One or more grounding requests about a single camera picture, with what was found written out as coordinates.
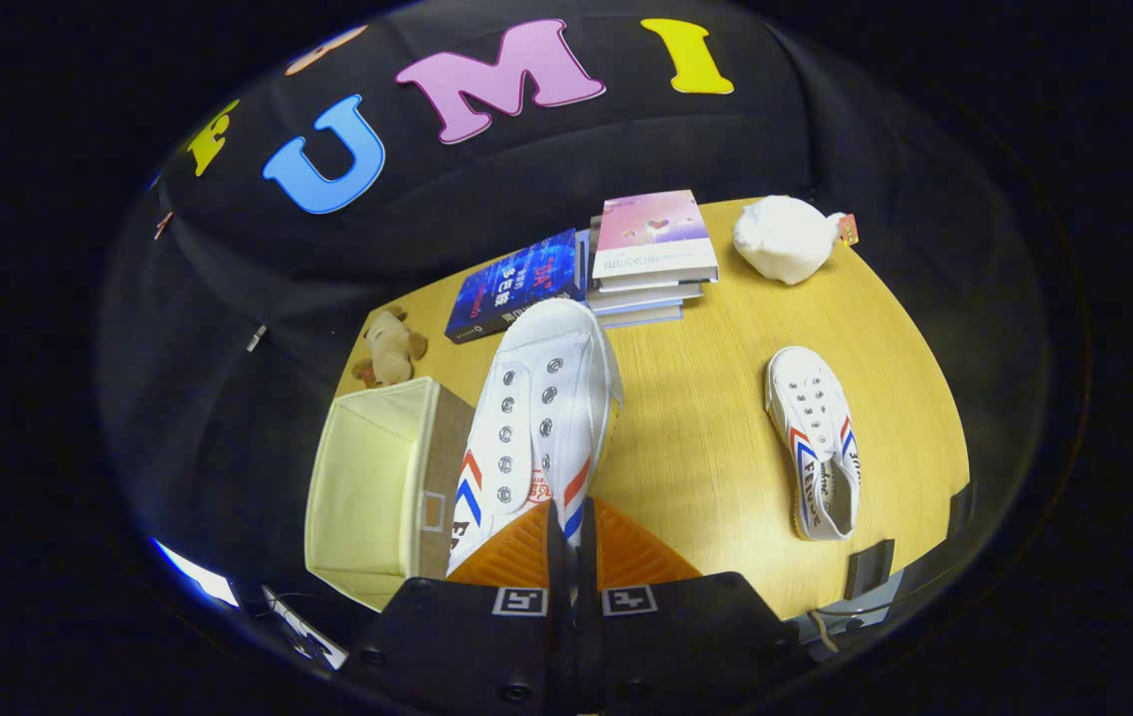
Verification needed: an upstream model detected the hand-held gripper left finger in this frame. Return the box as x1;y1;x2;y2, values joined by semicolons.
342;500;575;716

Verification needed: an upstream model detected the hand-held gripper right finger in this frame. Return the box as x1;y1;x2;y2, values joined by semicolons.
576;497;806;716

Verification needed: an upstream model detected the white canvas shoe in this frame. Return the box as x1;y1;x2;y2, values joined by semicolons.
447;298;625;578
765;345;862;542

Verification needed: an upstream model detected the beige fabric storage box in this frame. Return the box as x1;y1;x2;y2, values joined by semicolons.
304;376;475;612

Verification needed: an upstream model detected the light blue book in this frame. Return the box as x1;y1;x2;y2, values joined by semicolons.
616;303;684;329

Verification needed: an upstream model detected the brown plush dog toy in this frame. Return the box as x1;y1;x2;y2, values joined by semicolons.
351;306;428;389

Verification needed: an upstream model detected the lit monitor screen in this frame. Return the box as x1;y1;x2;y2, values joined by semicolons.
153;539;241;608

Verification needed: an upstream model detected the pink cover book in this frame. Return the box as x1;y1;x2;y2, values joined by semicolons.
591;190;719;293

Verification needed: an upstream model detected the white plush toy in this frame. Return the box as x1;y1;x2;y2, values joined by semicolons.
733;195;860;286

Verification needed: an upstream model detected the black backdrop cloth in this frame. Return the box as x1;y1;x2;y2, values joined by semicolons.
98;0;1054;618

